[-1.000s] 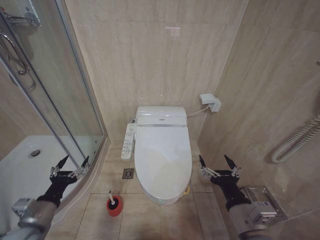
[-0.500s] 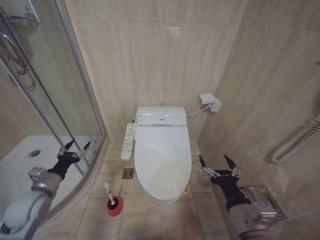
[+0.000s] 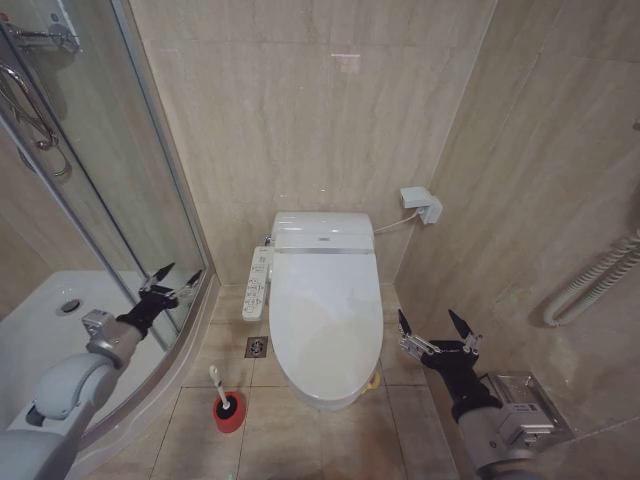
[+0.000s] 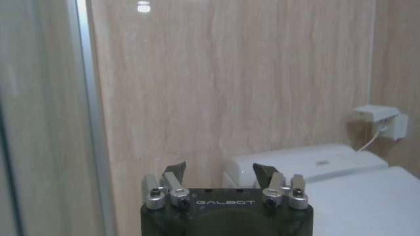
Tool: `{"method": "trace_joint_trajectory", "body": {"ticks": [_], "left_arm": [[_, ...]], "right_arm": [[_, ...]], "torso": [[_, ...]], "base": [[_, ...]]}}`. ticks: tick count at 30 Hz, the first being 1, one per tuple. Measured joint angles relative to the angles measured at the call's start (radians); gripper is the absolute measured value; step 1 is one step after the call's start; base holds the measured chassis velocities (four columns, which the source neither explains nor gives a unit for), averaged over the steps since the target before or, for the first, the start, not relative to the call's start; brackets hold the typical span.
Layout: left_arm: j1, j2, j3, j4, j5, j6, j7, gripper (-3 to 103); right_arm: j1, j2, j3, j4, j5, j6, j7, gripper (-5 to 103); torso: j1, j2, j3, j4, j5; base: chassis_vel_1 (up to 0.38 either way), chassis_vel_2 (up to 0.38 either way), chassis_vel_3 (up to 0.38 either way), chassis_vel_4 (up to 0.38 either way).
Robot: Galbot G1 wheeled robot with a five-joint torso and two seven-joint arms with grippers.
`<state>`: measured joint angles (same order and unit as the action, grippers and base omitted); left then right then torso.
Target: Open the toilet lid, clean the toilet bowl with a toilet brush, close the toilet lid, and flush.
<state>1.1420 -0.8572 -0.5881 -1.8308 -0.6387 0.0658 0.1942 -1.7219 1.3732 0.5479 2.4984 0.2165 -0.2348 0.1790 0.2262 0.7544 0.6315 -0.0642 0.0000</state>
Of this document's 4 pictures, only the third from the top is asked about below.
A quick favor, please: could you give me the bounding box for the curved glass shower door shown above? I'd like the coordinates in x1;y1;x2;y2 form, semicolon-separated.
0;0;215;354

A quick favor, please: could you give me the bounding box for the white toilet bowl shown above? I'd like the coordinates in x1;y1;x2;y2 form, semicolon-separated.
287;372;382;412

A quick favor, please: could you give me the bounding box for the chrome shower hose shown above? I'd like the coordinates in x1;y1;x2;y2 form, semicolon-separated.
0;63;74;179

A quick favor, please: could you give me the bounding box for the white-handled toilet brush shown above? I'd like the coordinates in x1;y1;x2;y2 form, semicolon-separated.
208;364;242;417

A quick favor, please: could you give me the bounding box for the white power cable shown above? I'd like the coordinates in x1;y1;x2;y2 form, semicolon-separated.
373;211;422;235

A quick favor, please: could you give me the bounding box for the chrome shower mixer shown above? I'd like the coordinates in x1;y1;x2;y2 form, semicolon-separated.
0;18;85;55

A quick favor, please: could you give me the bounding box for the white bidet seat unit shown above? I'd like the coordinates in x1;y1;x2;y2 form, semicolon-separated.
271;211;376;255

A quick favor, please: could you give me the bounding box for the white bidet control panel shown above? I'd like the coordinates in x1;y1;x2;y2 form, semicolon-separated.
242;245;274;322

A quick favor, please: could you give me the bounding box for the red toilet brush holder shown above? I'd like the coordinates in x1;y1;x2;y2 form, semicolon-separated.
212;390;248;435

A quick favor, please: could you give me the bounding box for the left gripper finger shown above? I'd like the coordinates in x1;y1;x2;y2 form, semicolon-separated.
138;262;177;296
172;269;205;305

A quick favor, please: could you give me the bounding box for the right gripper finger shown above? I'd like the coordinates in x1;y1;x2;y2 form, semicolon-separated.
447;308;484;356
396;308;435;359

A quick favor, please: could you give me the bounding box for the yellow object at toilet base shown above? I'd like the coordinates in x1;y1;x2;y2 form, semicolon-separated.
361;370;384;397

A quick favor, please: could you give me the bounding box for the white toilet lid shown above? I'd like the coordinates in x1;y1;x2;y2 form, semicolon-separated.
268;247;385;402

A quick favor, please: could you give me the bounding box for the white wall socket box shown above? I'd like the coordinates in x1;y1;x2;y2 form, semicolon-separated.
399;186;444;226

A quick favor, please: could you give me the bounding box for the white wall towel rail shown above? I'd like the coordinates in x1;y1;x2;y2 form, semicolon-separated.
541;225;640;328

